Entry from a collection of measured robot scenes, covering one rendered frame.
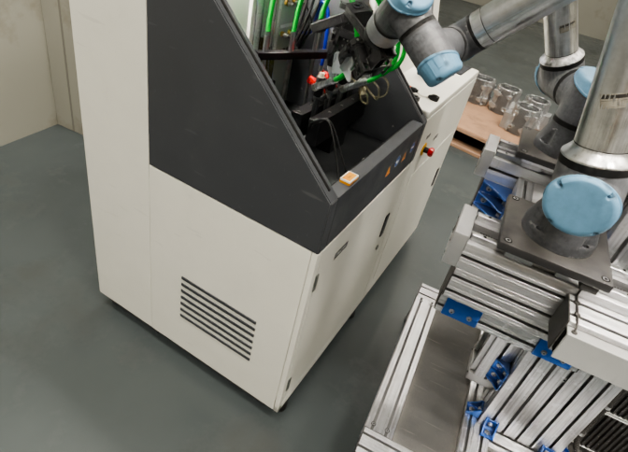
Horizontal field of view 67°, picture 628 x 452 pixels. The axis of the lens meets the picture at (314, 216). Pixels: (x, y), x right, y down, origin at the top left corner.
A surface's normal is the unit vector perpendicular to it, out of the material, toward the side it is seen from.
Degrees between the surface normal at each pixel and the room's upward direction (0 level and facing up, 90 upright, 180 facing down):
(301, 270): 90
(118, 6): 90
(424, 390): 0
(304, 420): 0
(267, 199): 90
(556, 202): 97
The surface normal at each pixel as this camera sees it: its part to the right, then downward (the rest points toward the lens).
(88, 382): 0.18, -0.79
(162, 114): -0.50, 0.44
